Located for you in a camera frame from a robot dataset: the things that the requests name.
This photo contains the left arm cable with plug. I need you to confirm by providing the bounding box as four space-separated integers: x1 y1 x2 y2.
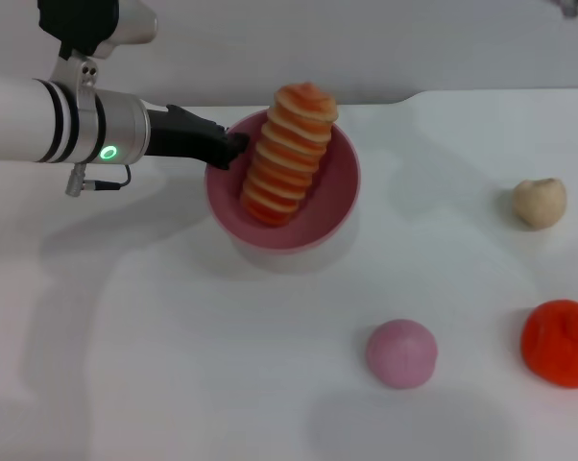
65 162 132 198

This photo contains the beige heart-shaped bun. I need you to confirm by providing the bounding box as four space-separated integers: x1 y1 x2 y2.
511 177 568 231

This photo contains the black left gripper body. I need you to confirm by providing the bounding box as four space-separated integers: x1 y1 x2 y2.
145 104 230 169

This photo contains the orange striped bread roll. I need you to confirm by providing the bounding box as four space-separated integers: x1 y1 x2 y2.
240 83 340 229

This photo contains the left wrist camera housing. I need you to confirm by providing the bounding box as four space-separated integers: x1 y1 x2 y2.
37 0 159 61

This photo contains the red-orange round bread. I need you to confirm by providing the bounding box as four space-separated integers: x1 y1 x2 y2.
519 299 578 389

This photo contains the pink round bun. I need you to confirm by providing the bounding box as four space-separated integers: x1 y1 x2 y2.
365 319 438 390

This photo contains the pink plastic bowl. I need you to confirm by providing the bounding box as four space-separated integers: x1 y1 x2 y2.
204 109 362 253

